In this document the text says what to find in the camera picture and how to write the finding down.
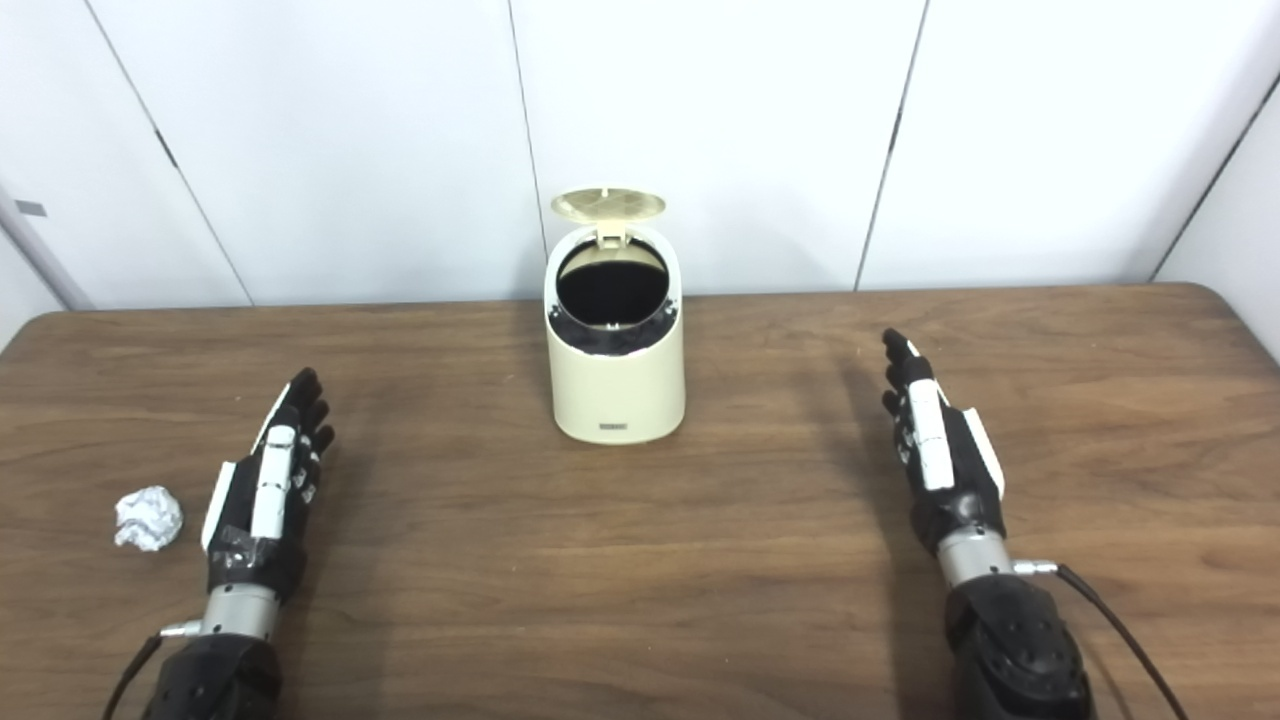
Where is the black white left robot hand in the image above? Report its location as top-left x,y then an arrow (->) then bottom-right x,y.
201,368 -> 336,601

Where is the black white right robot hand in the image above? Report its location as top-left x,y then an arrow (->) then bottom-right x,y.
880,328 -> 1007,559

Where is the white paper ball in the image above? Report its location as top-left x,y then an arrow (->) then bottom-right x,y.
113,485 -> 185,552

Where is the cream round bin lid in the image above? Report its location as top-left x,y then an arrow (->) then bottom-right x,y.
551,186 -> 668,246

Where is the cream-colored bin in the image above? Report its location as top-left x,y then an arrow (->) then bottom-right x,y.
543,222 -> 688,445

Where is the black bin liner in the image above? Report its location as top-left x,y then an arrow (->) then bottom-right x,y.
548,240 -> 673,358

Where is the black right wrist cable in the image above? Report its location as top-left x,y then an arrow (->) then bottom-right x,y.
1012,558 -> 1191,720

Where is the grey wall corner strip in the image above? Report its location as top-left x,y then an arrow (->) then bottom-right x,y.
0,180 -> 93,311

